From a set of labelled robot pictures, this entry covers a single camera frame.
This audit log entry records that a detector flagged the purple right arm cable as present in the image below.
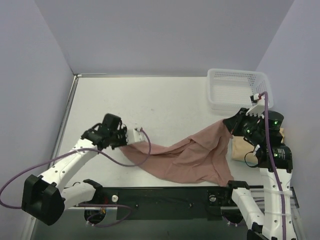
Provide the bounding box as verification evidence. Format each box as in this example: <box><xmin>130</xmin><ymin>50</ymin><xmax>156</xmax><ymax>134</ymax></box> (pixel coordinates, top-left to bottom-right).
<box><xmin>226</xmin><ymin>91</ymin><xmax>287</xmax><ymax>240</ymax></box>

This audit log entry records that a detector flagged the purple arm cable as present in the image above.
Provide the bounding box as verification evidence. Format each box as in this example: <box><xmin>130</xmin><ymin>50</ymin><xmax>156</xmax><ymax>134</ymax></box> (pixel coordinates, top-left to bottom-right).
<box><xmin>0</xmin><ymin>127</ymin><xmax>152</xmax><ymax>228</ymax></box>
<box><xmin>226</xmin><ymin>91</ymin><xmax>287</xmax><ymax>240</ymax></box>

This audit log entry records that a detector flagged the aluminium table edge rail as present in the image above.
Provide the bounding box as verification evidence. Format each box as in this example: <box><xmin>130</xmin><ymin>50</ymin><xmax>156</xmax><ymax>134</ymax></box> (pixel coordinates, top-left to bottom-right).
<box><xmin>21</xmin><ymin>74</ymin><xmax>101</xmax><ymax>226</ymax></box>

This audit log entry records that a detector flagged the folded cream t shirt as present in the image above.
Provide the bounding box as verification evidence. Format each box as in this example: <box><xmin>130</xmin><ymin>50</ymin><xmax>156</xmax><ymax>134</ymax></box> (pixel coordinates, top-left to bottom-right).
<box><xmin>231</xmin><ymin>127</ymin><xmax>285</xmax><ymax>163</ymax></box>

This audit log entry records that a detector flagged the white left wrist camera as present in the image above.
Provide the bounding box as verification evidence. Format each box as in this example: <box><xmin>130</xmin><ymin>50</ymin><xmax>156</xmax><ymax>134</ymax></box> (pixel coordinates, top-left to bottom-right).
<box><xmin>125</xmin><ymin>127</ymin><xmax>145</xmax><ymax>145</ymax></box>

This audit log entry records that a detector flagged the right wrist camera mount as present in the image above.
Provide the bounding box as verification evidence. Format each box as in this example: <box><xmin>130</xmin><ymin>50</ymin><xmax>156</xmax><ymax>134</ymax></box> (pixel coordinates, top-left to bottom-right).
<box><xmin>245</xmin><ymin>92</ymin><xmax>266</xmax><ymax>117</ymax></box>

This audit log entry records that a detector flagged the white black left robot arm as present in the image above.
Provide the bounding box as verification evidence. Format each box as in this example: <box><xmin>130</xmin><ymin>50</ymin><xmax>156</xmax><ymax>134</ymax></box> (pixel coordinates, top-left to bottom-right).
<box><xmin>21</xmin><ymin>113</ymin><xmax>127</xmax><ymax>226</ymax></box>

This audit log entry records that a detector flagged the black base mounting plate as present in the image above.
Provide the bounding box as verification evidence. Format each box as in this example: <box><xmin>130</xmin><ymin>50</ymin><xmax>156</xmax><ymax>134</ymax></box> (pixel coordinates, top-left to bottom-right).
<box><xmin>84</xmin><ymin>186</ymin><xmax>236</xmax><ymax>221</ymax></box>

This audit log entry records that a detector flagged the pink graphic t shirt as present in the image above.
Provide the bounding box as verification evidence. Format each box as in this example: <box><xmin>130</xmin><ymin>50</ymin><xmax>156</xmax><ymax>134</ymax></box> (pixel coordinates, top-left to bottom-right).
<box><xmin>120</xmin><ymin>120</ymin><xmax>234</xmax><ymax>187</ymax></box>

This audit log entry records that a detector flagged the white perforated plastic basket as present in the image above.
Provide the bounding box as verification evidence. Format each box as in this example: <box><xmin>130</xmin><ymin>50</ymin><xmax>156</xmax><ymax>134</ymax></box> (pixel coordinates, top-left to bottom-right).
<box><xmin>206</xmin><ymin>68</ymin><xmax>274</xmax><ymax>112</ymax></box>

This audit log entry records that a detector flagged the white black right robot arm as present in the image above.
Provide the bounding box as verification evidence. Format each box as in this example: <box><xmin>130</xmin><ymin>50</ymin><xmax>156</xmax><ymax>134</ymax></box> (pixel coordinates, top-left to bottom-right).
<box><xmin>223</xmin><ymin>108</ymin><xmax>297</xmax><ymax>240</ymax></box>

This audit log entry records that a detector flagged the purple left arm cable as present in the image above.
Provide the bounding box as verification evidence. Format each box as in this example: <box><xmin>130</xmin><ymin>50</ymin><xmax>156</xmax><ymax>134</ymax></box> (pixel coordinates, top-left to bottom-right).
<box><xmin>0</xmin><ymin>127</ymin><xmax>152</xmax><ymax>228</ymax></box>

